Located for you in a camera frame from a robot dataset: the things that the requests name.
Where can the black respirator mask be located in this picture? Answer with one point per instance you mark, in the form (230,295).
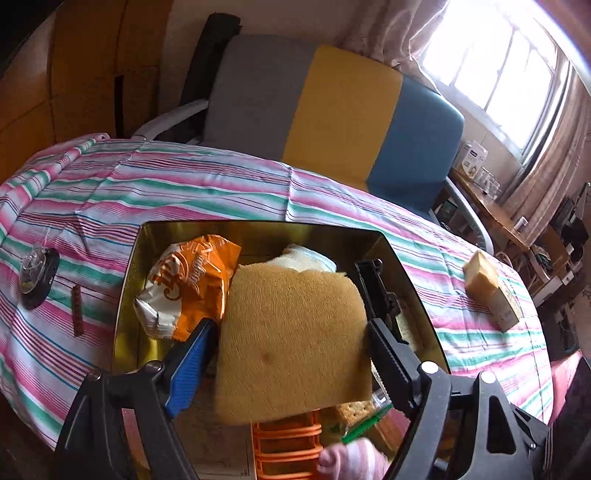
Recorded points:
(374,286)

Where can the pink sock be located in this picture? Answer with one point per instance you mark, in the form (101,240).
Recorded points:
(351,461)

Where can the green cracker packet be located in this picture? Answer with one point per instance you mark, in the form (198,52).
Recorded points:
(355,411)
(408,327)

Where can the orange snack bag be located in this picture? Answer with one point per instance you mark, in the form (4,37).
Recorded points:
(184,286)

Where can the window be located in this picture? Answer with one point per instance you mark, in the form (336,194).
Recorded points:
(489,60)

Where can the gold tin box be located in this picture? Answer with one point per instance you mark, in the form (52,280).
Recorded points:
(128,314)

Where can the large yellow sponge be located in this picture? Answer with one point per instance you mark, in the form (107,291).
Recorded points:
(291,341)

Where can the pale floral curtain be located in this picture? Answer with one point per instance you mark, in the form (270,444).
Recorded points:
(549,175)
(392,32)

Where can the clear glass jar set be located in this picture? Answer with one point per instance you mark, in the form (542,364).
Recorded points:
(490,182)

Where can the cream sock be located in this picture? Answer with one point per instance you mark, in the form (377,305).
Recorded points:
(309,261)

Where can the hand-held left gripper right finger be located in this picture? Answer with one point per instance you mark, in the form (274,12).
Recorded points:
(388,364)

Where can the white cardboard box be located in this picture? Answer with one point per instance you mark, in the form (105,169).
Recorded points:
(505,309)

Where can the black disc with clear cap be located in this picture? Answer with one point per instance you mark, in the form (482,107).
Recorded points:
(41,281)

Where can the small yellow sponge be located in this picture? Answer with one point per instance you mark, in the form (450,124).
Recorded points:
(480,274)

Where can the small white bottle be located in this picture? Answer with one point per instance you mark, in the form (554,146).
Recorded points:
(521,224)

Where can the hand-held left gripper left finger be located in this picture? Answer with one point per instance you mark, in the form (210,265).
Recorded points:
(189,364)

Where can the wooden side table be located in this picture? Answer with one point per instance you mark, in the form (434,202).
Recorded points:
(498,212)

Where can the wooden cabinet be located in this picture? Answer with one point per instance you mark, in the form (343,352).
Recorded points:
(78,69)

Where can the brown snack bar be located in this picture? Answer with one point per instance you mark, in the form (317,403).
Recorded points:
(77,309)

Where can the striped tablecloth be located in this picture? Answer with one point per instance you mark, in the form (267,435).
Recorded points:
(231,184)

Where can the red cloth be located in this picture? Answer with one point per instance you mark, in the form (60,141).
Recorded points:
(565,378)

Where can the orange plastic rack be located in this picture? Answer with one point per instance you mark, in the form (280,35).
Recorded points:
(281,443)

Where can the grey yellow blue chair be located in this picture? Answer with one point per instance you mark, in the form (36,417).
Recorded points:
(346,115)

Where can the white printed carton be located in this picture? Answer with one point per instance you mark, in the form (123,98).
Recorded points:
(472,159)

